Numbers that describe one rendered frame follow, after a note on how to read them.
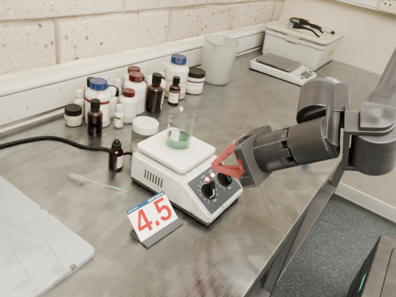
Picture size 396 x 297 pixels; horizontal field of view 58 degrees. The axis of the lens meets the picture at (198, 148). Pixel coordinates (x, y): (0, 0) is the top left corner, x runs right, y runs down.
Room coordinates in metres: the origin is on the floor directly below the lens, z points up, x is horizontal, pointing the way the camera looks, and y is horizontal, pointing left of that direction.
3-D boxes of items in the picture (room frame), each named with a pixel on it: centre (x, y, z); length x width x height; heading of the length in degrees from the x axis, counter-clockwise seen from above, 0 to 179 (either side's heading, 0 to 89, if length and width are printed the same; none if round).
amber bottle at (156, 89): (0.93, 0.15, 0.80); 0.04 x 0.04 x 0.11
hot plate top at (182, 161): (0.61, 0.04, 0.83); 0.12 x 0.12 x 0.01; 61
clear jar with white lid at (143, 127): (0.70, 0.13, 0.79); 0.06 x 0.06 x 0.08
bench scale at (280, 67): (1.53, -0.30, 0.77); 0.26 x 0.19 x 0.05; 64
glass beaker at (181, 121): (0.62, 0.04, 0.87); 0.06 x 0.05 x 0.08; 13
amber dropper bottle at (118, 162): (0.62, 0.17, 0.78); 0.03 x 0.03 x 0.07
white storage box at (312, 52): (1.85, -0.41, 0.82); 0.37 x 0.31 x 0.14; 152
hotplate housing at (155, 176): (0.60, 0.02, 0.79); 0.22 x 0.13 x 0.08; 61
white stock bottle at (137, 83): (0.90, 0.20, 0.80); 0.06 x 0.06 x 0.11
